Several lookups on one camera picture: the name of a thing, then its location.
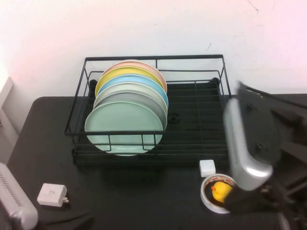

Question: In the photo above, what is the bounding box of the light blue plate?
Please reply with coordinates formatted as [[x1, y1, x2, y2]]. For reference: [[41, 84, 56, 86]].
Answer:
[[96, 74, 169, 108]]

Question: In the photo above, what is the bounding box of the mint green plate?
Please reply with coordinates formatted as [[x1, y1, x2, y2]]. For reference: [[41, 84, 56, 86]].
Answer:
[[84, 101, 164, 157]]

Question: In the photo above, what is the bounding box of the black wire dish rack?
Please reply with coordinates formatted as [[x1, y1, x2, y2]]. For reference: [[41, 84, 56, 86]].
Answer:
[[64, 54, 240, 168]]

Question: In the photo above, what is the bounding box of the yellow plate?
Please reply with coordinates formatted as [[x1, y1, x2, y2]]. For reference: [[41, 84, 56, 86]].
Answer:
[[94, 67, 166, 98]]

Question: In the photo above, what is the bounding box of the grey plate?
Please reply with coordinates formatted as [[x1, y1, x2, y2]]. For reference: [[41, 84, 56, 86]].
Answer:
[[94, 92, 168, 132]]

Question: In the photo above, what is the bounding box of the white double-sided tape roll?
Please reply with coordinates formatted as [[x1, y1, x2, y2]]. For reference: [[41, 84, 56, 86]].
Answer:
[[200, 173, 238, 214]]

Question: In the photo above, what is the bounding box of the white power adapter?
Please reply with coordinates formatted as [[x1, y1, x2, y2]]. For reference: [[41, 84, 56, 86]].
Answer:
[[37, 183, 70, 207]]

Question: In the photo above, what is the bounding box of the yellow rubber duck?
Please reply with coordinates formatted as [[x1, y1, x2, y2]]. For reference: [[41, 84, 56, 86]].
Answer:
[[211, 181, 234, 203]]

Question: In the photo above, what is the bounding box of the beige plate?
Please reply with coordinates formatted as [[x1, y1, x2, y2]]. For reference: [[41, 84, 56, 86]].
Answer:
[[93, 83, 168, 113]]

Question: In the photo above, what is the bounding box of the pink plate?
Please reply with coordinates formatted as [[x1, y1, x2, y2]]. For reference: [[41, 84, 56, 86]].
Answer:
[[100, 59, 167, 93]]

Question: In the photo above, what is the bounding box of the small white cube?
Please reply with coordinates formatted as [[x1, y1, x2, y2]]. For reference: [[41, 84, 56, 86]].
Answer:
[[199, 159, 216, 178]]

